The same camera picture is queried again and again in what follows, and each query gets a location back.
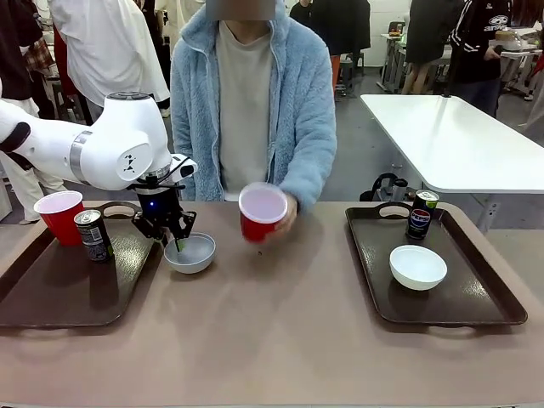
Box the background person in white shirt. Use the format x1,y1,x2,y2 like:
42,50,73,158
48,0,171,124

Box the brown plastic tray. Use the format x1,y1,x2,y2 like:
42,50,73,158
0,201,165,329
343,201,529,331

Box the background person in black clothes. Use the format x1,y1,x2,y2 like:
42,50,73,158
290,0,371,86

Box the black left arm cable sleeve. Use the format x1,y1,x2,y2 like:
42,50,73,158
0,122,31,171

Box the background person in striped jacket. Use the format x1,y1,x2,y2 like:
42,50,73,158
449,0,513,120

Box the white table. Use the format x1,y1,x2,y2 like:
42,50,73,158
360,93,544,233

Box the background person in dark jacket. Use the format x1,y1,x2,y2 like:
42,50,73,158
402,0,454,95

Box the person's left forearm blue sleeve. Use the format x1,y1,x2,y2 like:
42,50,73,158
278,139,338,218

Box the grey background desk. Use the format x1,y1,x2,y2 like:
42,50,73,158
380,20,409,94

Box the person's right forearm blue sleeve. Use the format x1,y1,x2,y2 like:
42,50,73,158
171,114,203,201

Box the white bowl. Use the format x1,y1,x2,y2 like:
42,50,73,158
388,245,449,292

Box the black Pepsi can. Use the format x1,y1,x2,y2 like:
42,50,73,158
405,189,440,241

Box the red plastic cup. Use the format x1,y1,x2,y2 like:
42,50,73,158
238,182,289,244
33,190,85,247

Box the background person in dark top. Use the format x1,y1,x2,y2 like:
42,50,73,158
0,0,35,103

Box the person in blue fleece jacket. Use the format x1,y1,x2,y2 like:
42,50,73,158
169,0,338,218

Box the grey bowl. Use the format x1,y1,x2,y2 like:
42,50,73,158
163,232,217,275

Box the black can with white text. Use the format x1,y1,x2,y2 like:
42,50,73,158
73,209,115,264

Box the person's left hand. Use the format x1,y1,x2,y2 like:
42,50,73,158
265,190,300,246

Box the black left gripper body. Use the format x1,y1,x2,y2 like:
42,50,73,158
135,183,184,229

